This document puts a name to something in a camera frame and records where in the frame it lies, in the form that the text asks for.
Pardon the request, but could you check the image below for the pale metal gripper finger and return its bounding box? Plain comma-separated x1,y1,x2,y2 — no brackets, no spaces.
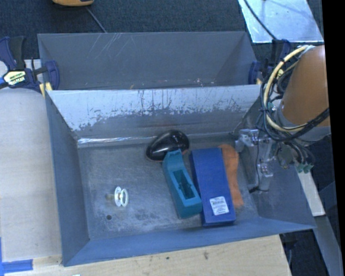
233,127,262,154
245,161,275,193

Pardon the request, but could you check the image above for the orange cloth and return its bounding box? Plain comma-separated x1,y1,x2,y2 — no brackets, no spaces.
217,142,245,210

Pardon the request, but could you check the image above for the blue box with white label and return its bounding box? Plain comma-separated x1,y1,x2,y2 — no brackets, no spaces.
188,146,238,229

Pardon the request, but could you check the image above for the teal hollow block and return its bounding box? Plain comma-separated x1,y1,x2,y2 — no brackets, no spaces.
161,147,204,221

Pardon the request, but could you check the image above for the black computer mouse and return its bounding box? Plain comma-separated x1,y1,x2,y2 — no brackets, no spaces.
143,128,191,163

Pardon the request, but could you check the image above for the grey metal bin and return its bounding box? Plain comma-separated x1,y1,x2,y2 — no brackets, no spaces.
36,12,319,268

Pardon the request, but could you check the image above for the pale wood board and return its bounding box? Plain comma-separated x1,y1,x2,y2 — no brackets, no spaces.
0,90,63,263

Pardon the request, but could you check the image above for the white plastic ring piece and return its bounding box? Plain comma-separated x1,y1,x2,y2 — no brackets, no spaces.
104,185,130,209

